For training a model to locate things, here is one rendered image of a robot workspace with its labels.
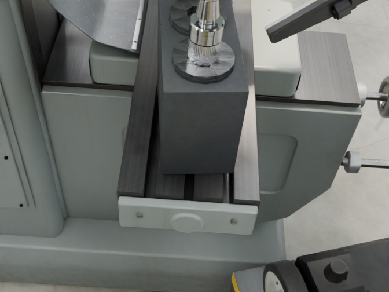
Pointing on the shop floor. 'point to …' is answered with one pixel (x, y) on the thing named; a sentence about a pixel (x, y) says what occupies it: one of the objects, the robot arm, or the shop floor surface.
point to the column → (27, 122)
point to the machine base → (139, 256)
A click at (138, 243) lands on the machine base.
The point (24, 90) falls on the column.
